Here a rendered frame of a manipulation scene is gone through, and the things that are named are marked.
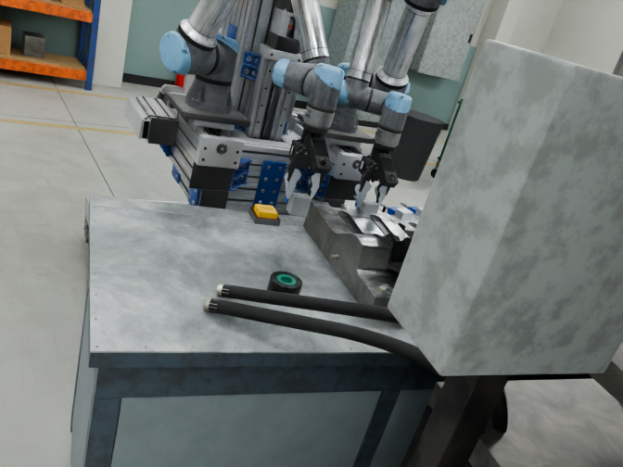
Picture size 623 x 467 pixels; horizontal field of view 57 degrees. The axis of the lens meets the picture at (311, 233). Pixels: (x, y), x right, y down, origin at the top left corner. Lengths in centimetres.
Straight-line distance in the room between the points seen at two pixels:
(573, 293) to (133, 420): 85
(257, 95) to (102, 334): 115
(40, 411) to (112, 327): 103
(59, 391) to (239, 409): 106
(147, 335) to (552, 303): 72
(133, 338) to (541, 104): 81
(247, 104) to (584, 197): 154
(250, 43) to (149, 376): 127
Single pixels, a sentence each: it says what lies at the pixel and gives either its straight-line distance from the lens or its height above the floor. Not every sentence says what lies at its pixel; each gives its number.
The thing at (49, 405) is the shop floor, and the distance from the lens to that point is 218.
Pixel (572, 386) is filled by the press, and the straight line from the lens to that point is 153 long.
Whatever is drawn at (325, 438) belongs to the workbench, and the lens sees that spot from 143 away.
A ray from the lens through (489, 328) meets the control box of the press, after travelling 76.
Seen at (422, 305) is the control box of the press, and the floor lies 112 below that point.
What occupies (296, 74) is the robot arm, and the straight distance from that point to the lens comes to 152.
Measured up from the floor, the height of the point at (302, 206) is 93.
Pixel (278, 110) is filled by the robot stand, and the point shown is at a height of 105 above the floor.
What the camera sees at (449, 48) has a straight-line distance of 856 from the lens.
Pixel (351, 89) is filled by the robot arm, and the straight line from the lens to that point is 181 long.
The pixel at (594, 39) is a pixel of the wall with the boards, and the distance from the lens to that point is 998.
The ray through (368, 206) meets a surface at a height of 91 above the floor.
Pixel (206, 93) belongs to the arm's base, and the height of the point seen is 109.
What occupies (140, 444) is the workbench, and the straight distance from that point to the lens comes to 129.
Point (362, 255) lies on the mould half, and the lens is 143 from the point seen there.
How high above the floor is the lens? 147
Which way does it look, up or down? 23 degrees down
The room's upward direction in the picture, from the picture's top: 16 degrees clockwise
